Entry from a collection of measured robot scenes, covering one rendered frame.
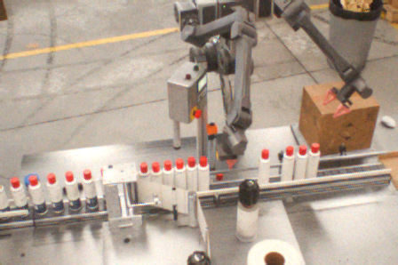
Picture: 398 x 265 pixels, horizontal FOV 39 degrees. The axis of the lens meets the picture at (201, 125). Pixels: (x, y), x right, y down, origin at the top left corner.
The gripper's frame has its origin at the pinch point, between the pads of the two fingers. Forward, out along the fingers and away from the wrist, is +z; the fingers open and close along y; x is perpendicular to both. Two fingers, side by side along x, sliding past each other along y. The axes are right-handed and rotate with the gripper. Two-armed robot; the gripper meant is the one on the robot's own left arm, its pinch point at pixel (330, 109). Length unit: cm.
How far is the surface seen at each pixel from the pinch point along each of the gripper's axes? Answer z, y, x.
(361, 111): -6.4, -2.4, 19.7
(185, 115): 32, 1, -64
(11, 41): 187, -335, -34
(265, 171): 36.6, 10.2, -15.6
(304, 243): 45, 42, -2
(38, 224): 111, -3, -85
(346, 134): 7.3, -2.7, 23.7
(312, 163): 22.0, 13.3, 0.6
